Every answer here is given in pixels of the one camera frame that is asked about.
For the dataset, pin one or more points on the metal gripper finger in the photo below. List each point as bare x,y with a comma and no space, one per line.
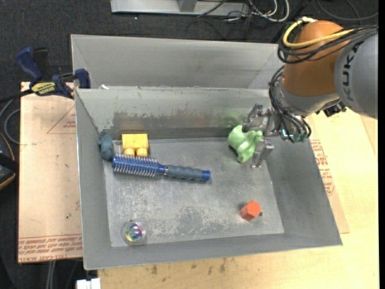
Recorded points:
261,153
255,119

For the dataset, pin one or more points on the green toy animal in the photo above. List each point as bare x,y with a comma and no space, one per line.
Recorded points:
240,143

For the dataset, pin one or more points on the red hexagonal block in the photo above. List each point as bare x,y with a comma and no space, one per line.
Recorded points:
250,210

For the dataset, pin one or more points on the grey metal bin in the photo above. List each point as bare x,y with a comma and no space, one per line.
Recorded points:
192,209

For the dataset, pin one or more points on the yellow toy block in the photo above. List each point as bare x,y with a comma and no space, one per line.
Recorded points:
134,141

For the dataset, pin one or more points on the blue hairbrush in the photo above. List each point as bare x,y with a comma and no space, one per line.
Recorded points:
135,165

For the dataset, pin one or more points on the clear iridescent ball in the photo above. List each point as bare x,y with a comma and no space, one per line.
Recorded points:
133,233

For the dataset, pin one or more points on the grey-blue toy animal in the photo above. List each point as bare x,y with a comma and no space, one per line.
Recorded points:
106,149

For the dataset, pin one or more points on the brown cardboard board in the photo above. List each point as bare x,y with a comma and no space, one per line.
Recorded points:
48,167

